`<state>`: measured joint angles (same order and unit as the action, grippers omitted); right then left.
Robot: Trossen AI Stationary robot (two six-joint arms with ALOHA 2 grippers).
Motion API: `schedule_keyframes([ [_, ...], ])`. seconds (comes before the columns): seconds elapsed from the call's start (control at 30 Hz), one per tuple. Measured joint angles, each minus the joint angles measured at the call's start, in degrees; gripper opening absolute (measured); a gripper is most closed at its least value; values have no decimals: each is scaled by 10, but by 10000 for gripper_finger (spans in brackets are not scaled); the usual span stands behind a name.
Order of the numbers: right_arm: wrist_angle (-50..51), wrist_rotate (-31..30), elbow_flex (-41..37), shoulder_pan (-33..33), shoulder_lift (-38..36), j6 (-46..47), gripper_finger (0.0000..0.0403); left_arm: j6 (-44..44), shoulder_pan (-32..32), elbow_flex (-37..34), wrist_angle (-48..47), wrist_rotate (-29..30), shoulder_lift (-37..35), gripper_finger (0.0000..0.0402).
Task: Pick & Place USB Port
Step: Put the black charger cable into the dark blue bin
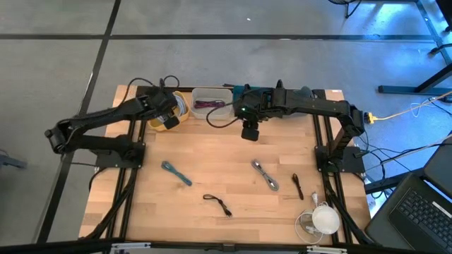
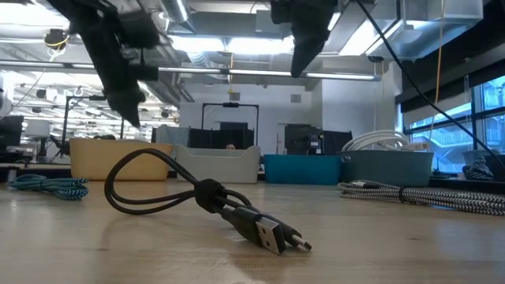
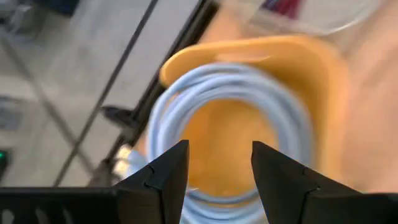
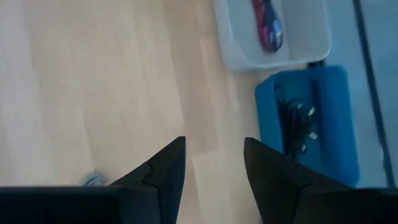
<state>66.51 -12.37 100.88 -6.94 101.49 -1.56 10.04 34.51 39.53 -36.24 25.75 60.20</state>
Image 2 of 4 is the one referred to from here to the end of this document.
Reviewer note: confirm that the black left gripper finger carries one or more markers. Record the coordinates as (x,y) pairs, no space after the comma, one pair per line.
(128,104)

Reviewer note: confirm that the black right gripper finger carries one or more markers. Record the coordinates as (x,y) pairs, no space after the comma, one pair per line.
(307,47)

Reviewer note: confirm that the person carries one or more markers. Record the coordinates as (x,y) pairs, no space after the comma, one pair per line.
(104,137)
(230,146)

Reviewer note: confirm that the long ceiling light strip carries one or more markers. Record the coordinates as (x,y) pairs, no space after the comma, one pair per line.
(260,73)

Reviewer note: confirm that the yellow plastic bin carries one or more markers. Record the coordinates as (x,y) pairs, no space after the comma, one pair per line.
(118,159)

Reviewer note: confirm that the black cabinet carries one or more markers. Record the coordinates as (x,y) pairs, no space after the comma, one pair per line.
(300,138)

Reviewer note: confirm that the pale grey plastic bin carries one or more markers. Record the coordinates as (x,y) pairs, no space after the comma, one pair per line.
(221,165)

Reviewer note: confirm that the black monitor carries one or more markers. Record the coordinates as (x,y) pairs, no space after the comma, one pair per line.
(10,132)

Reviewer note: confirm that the teal plastic bin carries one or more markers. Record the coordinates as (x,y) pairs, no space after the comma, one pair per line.
(304,169)

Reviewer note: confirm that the dark grey plastic bin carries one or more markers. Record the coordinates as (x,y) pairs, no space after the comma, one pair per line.
(390,167)

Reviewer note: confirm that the striped fabric object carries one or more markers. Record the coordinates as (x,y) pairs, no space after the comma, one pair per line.
(477,169)

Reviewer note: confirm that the black rig frame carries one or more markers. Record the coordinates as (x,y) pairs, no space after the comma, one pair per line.
(90,98)
(230,105)

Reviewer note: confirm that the silver ventilation duct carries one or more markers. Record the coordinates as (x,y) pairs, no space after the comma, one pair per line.
(426,27)

